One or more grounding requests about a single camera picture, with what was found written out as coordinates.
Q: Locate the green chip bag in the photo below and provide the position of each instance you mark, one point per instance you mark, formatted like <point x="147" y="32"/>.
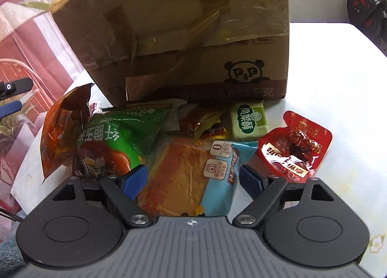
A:
<point x="118" y="140"/>

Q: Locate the black exercise bike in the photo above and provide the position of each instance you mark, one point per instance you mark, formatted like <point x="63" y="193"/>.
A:
<point x="369" y="16"/>

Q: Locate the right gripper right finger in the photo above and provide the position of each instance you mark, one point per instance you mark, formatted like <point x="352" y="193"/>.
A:
<point x="265" y="191"/>

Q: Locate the green pineapple cake pack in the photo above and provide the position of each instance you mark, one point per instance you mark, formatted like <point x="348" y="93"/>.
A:
<point x="248" y="121"/>

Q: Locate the brown cardboard box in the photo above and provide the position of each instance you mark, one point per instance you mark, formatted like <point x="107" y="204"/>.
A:
<point x="195" y="50"/>

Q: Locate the orange chip bag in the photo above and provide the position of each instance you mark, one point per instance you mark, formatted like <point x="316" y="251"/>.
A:
<point x="63" y="124"/>

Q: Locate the red meat snack pouch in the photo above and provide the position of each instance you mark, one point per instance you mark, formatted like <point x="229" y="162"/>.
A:
<point x="295" y="151"/>

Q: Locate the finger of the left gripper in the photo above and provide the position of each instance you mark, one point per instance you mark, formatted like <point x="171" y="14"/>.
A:
<point x="10" y="108"/>

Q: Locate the dark red yellow sachet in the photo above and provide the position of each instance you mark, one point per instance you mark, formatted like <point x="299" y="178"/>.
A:
<point x="204" y="123"/>

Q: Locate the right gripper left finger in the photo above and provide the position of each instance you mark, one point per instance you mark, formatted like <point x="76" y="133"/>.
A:
<point x="120" y="193"/>

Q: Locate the blue orange cracker pack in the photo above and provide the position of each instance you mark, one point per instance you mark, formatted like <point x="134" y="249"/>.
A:
<point x="193" y="177"/>

